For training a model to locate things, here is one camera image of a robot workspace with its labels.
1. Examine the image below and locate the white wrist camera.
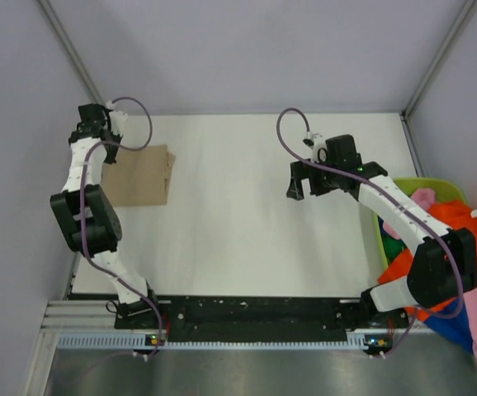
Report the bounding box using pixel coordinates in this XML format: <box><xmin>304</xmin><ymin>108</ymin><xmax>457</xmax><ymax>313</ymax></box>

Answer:
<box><xmin>106</xmin><ymin>101</ymin><xmax>129</xmax><ymax>136</ymax></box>
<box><xmin>303</xmin><ymin>131</ymin><xmax>328</xmax><ymax>163</ymax></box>

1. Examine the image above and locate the left aluminium frame post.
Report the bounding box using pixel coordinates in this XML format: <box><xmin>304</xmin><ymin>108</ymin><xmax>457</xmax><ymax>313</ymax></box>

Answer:
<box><xmin>34</xmin><ymin>0</ymin><xmax>106</xmax><ymax>105</ymax></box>

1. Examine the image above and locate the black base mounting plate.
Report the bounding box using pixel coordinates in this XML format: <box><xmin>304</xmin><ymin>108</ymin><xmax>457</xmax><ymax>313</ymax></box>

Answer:
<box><xmin>114</xmin><ymin>295</ymin><xmax>408</xmax><ymax>343</ymax></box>

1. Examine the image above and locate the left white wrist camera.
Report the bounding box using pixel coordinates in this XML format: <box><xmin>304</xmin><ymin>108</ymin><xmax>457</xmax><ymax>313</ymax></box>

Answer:
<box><xmin>106</xmin><ymin>101</ymin><xmax>129</xmax><ymax>136</ymax></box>

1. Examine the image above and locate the right aluminium frame post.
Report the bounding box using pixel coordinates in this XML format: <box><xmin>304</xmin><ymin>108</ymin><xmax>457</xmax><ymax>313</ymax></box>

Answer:
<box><xmin>401</xmin><ymin>0</ymin><xmax>477</xmax><ymax>122</ymax></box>

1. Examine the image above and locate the blue t shirt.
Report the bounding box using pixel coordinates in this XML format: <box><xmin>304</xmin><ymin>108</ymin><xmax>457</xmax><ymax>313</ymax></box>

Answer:
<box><xmin>424</xmin><ymin>304</ymin><xmax>473</xmax><ymax>354</ymax></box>

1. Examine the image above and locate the green plastic basket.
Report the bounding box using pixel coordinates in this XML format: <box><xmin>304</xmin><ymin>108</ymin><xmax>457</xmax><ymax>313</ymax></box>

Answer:
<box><xmin>373</xmin><ymin>177</ymin><xmax>468</xmax><ymax>270</ymax></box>

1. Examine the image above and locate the grey slotted cable duct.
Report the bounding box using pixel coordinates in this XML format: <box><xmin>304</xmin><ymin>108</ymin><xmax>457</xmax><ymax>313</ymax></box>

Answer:
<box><xmin>57</xmin><ymin>333</ymin><xmax>389</xmax><ymax>351</ymax></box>

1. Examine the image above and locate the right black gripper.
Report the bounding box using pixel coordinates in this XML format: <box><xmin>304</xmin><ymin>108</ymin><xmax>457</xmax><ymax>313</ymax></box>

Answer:
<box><xmin>287</xmin><ymin>154</ymin><xmax>342</xmax><ymax>200</ymax></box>

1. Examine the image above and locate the aluminium frame post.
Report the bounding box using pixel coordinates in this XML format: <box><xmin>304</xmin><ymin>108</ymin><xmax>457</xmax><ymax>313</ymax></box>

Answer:
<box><xmin>34</xmin><ymin>0</ymin><xmax>106</xmax><ymax>105</ymax></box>
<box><xmin>401</xmin><ymin>0</ymin><xmax>477</xmax><ymax>122</ymax></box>

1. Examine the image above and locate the beige t shirt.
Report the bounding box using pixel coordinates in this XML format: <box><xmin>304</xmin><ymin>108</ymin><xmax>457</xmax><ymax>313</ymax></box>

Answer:
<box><xmin>101</xmin><ymin>144</ymin><xmax>176</xmax><ymax>208</ymax></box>

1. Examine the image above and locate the orange t shirt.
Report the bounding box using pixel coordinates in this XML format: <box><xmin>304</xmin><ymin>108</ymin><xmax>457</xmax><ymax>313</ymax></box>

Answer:
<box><xmin>376</xmin><ymin>200</ymin><xmax>477</xmax><ymax>323</ymax></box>

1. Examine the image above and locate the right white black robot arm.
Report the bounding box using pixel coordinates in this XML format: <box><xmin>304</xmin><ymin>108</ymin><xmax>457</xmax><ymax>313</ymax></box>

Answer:
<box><xmin>286</xmin><ymin>131</ymin><xmax>477</xmax><ymax>327</ymax></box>

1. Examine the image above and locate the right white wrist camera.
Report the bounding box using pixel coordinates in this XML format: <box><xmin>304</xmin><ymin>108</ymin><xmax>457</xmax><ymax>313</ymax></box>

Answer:
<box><xmin>303</xmin><ymin>131</ymin><xmax>328</xmax><ymax>163</ymax></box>

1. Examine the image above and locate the dark green t shirt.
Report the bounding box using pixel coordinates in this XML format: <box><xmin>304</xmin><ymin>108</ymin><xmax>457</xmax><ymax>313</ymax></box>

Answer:
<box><xmin>382</xmin><ymin>235</ymin><xmax>406</xmax><ymax>262</ymax></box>

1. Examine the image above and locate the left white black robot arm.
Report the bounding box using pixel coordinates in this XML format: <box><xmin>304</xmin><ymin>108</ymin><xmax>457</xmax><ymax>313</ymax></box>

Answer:
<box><xmin>50</xmin><ymin>97</ymin><xmax>162</xmax><ymax>328</ymax></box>

